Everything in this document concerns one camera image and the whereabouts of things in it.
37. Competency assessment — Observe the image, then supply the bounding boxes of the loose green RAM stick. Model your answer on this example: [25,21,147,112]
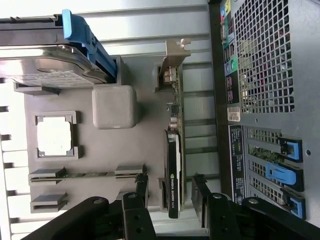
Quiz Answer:
[28,170,141,181]

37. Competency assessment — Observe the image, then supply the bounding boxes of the grey plastic parts rack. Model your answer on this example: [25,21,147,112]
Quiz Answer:
[13,56,186,216]

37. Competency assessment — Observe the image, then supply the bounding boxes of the blue slot retainer clip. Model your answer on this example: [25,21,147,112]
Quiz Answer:
[284,139,304,164]
[286,191,307,219]
[265,162,305,193]

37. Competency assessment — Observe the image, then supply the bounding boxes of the open black PC case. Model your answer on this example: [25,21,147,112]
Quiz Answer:
[206,0,320,221]

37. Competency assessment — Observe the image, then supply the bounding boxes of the silver CPU chip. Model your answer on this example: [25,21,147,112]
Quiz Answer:
[36,116,75,158]

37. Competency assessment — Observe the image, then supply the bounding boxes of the hard disk in blue carrier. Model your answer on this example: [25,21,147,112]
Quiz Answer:
[0,8,118,89]

